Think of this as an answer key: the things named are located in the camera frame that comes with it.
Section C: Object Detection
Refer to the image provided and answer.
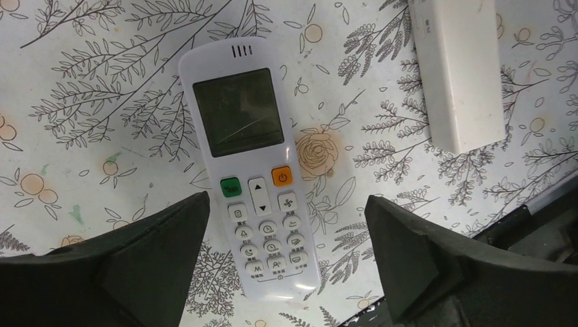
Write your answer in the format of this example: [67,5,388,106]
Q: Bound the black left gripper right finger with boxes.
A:
[365,196,577,326]

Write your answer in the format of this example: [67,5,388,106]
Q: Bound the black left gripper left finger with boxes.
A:
[1,192,210,326]

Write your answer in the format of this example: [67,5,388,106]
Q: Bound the white air conditioner remote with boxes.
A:
[178,37,320,301]

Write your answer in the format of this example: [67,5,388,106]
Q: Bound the long white rectangular remote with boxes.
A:
[408,0,506,154]

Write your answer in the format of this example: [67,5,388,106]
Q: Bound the floral patterned table mat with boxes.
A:
[1,1,577,326]

